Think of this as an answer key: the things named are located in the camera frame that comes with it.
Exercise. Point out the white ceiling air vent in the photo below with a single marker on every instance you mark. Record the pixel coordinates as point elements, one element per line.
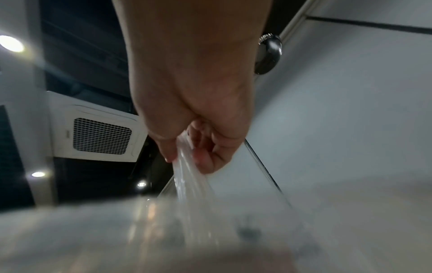
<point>101,136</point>

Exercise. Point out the bundle of white straws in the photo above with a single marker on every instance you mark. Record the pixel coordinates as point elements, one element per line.
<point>189,181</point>

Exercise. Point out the person's right hand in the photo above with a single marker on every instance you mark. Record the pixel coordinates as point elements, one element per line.
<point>192,80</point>

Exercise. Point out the clear zip plastic bag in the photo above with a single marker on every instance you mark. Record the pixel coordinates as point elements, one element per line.
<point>84,234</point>

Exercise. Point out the round ceiling light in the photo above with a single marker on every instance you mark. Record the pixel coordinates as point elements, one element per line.
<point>38,174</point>
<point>141,184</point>
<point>11,43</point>

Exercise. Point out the round metal ceiling fixture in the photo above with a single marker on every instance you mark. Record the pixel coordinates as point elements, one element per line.
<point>270,53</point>

